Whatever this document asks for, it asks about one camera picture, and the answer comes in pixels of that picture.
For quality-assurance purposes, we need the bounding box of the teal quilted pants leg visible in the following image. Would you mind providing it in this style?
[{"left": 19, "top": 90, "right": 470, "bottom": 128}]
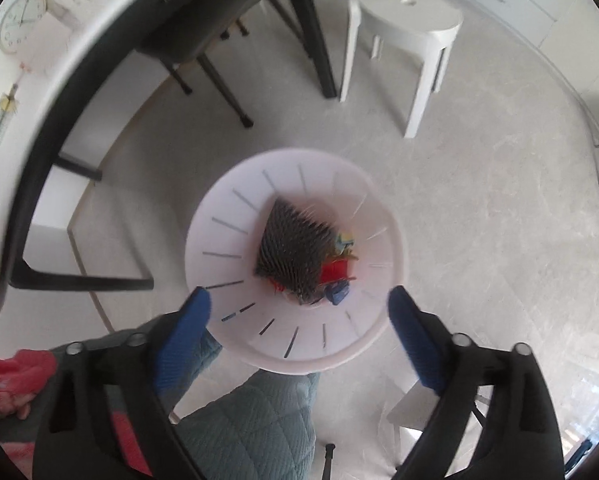
[{"left": 169, "top": 330, "right": 323, "bottom": 480}]

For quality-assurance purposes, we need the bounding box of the round white wall clock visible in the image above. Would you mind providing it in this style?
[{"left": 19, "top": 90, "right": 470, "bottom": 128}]
[{"left": 0, "top": 0, "right": 48, "bottom": 55}]

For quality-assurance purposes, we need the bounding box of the grey chair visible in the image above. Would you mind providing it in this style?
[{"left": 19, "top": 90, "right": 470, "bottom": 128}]
[{"left": 135, "top": 0, "right": 305, "bottom": 128}]

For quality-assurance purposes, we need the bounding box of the blue packet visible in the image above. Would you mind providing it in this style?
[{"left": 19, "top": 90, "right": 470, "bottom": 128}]
[{"left": 324, "top": 282, "right": 353, "bottom": 307}]

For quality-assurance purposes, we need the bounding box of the pink floral garment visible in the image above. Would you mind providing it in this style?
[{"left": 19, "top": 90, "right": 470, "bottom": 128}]
[{"left": 106, "top": 400, "right": 152, "bottom": 478}]

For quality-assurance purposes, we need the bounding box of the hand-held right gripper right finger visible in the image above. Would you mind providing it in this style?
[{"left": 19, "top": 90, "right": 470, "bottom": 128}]
[{"left": 388, "top": 285, "right": 565, "bottom": 480}]

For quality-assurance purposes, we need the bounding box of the red paper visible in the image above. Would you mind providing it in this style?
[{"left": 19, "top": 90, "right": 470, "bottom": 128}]
[{"left": 274, "top": 257, "right": 355, "bottom": 295}]

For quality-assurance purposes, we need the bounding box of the white plastic stool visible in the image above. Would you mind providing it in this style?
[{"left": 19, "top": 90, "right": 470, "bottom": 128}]
[{"left": 339, "top": 0, "right": 464, "bottom": 140}]

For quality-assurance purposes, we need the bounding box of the white box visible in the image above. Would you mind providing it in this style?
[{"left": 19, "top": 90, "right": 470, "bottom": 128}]
[{"left": 22, "top": 12, "right": 80, "bottom": 73}]

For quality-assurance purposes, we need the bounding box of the white slotted waste bin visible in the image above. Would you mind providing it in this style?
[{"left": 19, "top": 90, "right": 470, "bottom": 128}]
[{"left": 184, "top": 147, "right": 409, "bottom": 375}]

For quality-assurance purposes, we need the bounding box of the person's left forearm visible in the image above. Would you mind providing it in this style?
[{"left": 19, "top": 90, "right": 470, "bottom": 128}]
[{"left": 0, "top": 349, "right": 58, "bottom": 422}]

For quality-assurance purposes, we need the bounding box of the yellow and blue wrapper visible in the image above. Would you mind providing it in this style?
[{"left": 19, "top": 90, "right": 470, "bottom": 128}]
[{"left": 333, "top": 230, "right": 359, "bottom": 262}]

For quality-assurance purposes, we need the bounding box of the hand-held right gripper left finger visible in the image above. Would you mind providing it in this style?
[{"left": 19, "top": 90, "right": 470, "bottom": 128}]
[{"left": 32, "top": 286, "right": 225, "bottom": 480}]

